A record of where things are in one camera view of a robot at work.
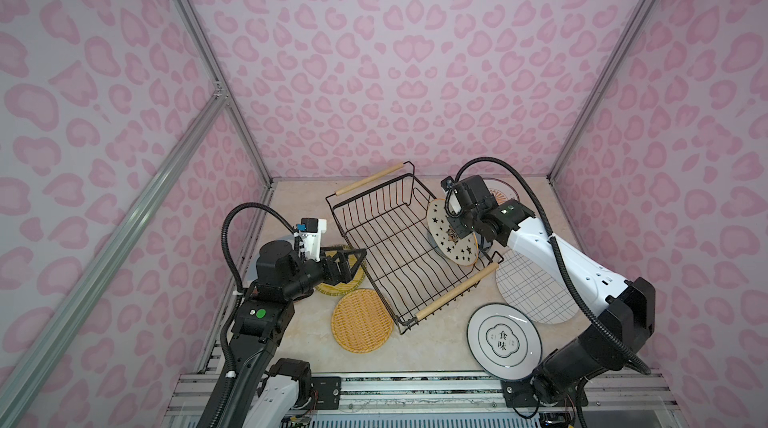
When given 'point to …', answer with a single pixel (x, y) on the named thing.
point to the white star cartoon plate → (464, 250)
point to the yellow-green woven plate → (344, 288)
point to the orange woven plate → (362, 321)
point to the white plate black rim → (504, 341)
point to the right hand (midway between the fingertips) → (463, 210)
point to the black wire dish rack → (384, 219)
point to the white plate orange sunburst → (501, 190)
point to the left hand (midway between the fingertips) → (354, 247)
